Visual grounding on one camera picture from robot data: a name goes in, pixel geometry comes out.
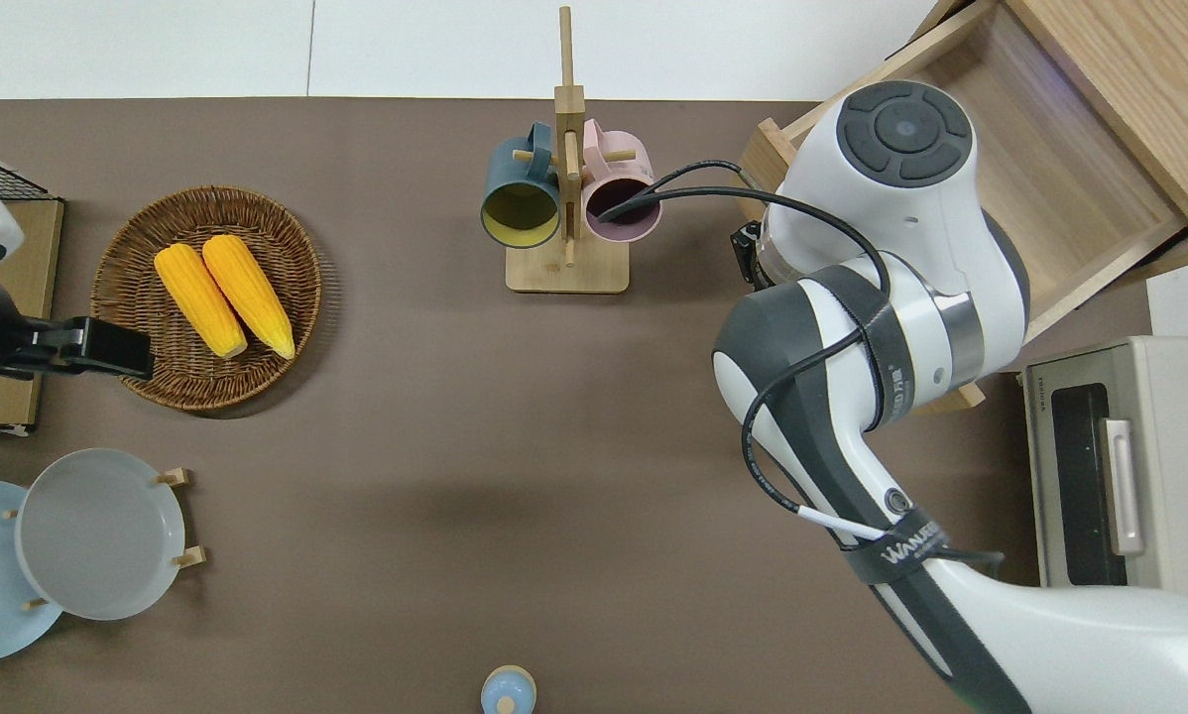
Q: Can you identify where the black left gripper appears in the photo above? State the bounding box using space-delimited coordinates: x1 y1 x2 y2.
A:
0 315 155 384

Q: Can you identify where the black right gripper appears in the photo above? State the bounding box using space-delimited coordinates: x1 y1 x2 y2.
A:
731 220 766 292

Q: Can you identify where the wooden drawer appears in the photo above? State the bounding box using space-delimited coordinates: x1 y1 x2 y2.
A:
740 0 1188 415

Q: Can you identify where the yellow corn cob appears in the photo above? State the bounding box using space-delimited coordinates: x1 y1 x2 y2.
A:
201 234 297 361
154 244 249 360

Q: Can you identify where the round wicker basket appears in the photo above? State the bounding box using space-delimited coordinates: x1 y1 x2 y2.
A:
91 185 323 413

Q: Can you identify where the wooden plate rack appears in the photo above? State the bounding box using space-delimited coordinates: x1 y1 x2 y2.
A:
0 466 207 608

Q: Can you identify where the pink mug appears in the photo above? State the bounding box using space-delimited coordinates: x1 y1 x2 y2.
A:
580 119 663 245

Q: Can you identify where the wooden mug tree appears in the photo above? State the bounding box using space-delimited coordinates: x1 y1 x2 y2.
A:
506 5 639 295

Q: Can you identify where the grey plate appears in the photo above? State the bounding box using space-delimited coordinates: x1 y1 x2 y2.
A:
15 448 187 623

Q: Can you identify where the teal mug yellow inside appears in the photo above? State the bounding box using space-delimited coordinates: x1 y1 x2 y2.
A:
481 122 563 250

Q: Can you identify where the brown table mat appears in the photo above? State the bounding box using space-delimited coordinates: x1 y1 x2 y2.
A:
0 97 1155 714

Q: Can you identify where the wooden cabinet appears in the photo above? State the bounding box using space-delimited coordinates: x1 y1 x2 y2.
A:
1006 0 1188 251

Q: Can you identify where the silver toaster oven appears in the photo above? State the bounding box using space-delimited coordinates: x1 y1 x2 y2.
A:
1021 335 1188 608

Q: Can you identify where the wire grid box wooden top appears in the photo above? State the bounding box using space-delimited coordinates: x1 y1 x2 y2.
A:
0 146 65 438

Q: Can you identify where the black velcro strap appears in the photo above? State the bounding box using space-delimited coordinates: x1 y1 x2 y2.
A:
840 508 952 588
820 263 918 429

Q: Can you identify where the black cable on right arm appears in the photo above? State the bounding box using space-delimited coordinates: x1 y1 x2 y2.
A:
594 160 1004 574

